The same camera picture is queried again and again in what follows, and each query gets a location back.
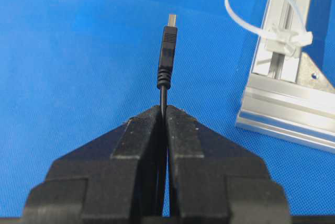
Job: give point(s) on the translucent zip tie loop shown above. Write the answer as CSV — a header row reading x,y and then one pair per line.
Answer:
x,y
290,40

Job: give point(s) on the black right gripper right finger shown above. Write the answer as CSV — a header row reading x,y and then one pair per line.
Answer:
x,y
214,180

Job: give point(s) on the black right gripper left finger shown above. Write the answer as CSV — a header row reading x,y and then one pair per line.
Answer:
x,y
112,179

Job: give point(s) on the aluminium extrusion frame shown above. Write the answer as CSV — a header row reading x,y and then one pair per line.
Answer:
x,y
291,97

